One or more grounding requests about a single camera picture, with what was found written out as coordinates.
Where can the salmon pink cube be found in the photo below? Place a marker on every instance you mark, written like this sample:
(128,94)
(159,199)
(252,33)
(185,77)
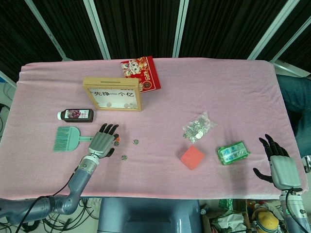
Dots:
(192,157)

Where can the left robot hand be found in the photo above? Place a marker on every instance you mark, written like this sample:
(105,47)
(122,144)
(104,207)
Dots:
(100,143)

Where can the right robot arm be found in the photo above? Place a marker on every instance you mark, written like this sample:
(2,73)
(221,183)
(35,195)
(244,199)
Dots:
(295,211)

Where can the pink table cloth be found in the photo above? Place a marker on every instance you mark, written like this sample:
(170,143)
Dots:
(165,116)

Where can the clear bag of coins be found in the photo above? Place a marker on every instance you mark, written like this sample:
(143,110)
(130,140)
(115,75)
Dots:
(198,128)

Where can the wooden frame coin box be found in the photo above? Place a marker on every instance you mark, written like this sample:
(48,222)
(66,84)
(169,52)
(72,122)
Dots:
(111,83)

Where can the yellow plush toy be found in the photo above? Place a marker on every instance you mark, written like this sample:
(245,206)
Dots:
(266,221)

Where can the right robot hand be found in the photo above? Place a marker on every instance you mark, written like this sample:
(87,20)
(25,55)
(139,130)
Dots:
(284,171)

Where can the blue jeans leg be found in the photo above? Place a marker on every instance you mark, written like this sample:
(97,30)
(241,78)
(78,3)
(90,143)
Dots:
(296,97)

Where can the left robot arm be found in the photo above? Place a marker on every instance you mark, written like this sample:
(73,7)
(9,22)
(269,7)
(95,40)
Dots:
(77,184)

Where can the green tissue pack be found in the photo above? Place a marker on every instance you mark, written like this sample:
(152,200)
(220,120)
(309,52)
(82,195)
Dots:
(233,153)

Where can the blue-grey robot torso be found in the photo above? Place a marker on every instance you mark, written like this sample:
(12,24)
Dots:
(148,216)

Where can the red desk calendar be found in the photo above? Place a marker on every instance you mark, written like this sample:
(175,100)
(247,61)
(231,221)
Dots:
(148,72)

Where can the teal plastic dustpan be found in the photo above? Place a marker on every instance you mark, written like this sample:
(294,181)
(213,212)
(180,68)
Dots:
(70,139)

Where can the grey aluminium partition post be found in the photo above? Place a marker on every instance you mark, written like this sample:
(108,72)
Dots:
(290,41)
(272,26)
(181,26)
(48,31)
(97,29)

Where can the dark juice bottle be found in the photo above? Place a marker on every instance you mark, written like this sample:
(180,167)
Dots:
(77,115)

